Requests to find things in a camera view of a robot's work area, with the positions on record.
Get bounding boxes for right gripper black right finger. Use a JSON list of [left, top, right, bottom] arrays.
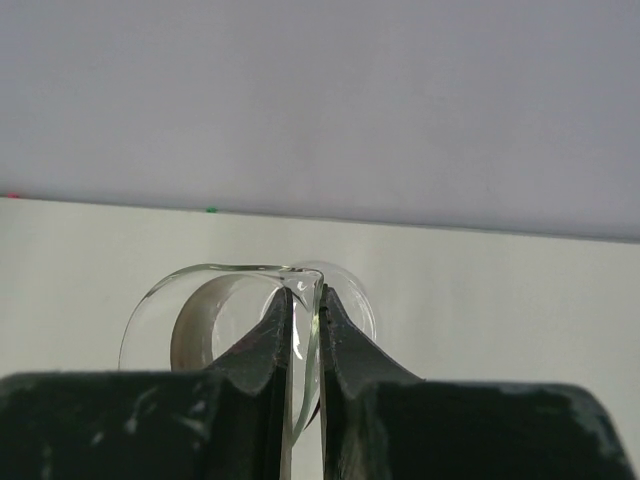
[[319, 287, 635, 479]]

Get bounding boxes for glass cup with coffee grounds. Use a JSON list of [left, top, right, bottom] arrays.
[[118, 261, 377, 438]]

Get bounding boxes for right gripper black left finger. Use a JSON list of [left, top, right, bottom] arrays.
[[1, 288, 294, 479]]

